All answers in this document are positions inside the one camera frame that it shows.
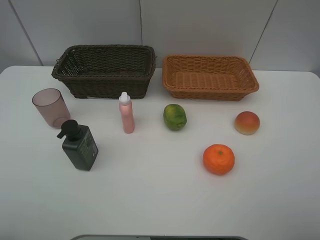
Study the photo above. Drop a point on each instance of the green lime fruit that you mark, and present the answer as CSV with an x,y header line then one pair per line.
x,y
174,117

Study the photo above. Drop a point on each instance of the pink bottle white cap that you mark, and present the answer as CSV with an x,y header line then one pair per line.
x,y
126,111

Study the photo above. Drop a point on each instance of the orange tangerine fruit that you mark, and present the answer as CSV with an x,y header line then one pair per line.
x,y
218,159

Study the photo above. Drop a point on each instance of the red yellow peach fruit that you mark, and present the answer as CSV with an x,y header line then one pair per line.
x,y
247,123

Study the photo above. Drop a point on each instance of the translucent pink plastic cup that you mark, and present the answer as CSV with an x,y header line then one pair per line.
x,y
50,104

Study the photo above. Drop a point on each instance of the orange wicker basket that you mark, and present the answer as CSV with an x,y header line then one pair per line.
x,y
220,78

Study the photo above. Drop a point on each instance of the dark brown wicker basket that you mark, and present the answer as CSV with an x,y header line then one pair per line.
x,y
105,71

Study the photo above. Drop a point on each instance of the dark green pump bottle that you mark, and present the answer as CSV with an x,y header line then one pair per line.
x,y
79,144

